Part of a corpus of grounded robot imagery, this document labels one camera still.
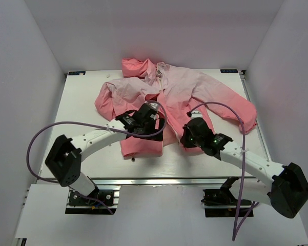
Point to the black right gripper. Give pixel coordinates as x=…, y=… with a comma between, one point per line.
x=184, y=140

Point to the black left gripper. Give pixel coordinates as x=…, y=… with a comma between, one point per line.
x=152, y=122

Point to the pink hooded zip jacket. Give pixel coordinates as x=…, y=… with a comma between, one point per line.
x=179, y=90

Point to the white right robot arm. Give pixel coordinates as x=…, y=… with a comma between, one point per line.
x=285, y=188

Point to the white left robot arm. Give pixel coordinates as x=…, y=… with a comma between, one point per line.
x=66, y=155

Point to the blue label sticker right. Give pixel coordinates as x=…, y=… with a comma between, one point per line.
x=228, y=70

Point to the blue label sticker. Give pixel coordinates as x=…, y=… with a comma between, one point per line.
x=76, y=73
x=228, y=70

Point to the blue label sticker left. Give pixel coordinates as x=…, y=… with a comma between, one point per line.
x=76, y=73

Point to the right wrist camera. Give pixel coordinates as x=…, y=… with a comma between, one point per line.
x=194, y=114

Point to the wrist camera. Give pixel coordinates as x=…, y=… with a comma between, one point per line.
x=194, y=114
x=154, y=106

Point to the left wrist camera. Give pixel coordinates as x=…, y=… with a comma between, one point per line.
x=154, y=106

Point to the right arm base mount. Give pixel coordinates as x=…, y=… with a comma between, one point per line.
x=220, y=203

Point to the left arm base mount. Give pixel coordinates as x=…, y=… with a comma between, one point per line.
x=104, y=203

